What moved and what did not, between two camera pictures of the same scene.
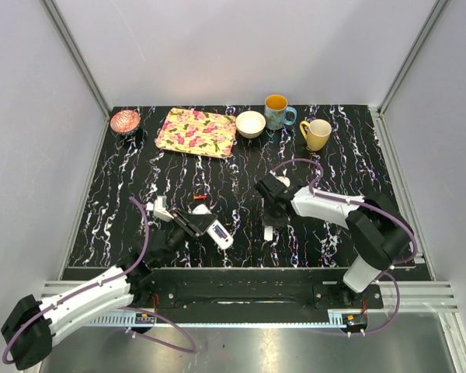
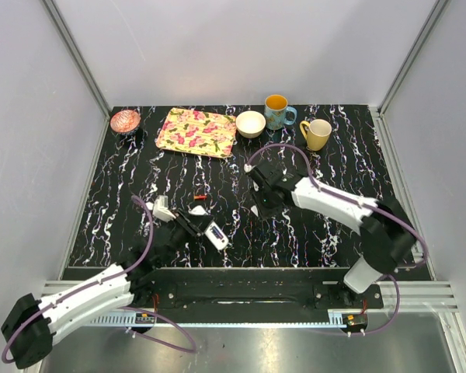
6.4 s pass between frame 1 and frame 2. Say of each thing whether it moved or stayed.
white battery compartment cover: moved
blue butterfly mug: stayed
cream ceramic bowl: stayed
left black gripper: stayed
